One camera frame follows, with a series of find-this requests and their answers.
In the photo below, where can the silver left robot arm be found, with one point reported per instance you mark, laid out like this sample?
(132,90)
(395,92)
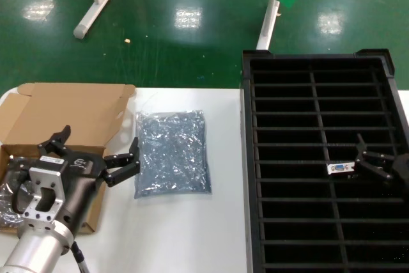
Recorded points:
(35,250)

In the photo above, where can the clear grey antistatic bag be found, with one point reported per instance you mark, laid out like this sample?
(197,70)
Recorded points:
(172,154)

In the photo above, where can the black slotted plastic container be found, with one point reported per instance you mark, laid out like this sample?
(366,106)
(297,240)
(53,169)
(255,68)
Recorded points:
(287,150)

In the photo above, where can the open brown cardboard box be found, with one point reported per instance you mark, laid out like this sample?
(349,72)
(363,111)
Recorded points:
(70,110)

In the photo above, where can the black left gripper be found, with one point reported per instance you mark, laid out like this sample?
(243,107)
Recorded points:
(80,170)

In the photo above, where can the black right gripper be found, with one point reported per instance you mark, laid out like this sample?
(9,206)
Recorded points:
(402,170)

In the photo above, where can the white metal table leg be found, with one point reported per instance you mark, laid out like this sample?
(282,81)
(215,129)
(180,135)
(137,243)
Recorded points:
(266,30)
(92,14)

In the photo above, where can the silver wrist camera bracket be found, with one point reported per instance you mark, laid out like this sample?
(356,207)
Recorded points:
(36,178)

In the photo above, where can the silver bagged graphics cards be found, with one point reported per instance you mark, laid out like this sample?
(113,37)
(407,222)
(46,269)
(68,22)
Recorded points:
(8,212)

